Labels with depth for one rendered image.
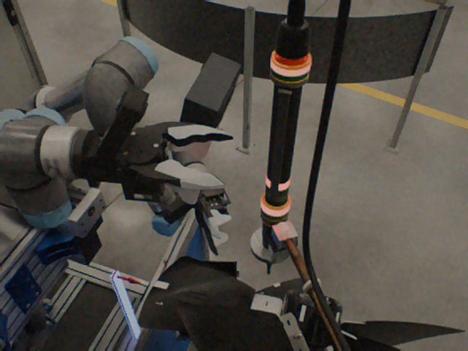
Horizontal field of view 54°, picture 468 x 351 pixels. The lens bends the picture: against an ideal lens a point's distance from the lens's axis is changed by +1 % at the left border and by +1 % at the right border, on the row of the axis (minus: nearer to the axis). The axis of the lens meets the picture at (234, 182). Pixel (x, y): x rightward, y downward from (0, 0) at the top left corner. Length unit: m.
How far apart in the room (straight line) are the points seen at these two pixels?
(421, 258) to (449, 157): 0.86
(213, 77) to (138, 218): 1.39
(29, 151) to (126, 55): 0.51
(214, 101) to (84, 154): 0.79
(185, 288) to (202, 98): 0.61
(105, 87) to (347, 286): 1.75
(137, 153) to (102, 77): 0.48
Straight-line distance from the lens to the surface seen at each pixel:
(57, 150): 0.66
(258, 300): 1.01
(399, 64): 2.77
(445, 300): 2.58
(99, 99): 1.07
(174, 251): 1.48
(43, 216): 0.78
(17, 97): 3.02
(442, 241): 2.78
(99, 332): 2.12
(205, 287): 1.03
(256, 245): 0.76
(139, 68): 1.12
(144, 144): 0.63
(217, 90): 1.43
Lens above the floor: 2.09
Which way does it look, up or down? 48 degrees down
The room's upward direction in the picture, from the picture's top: straight up
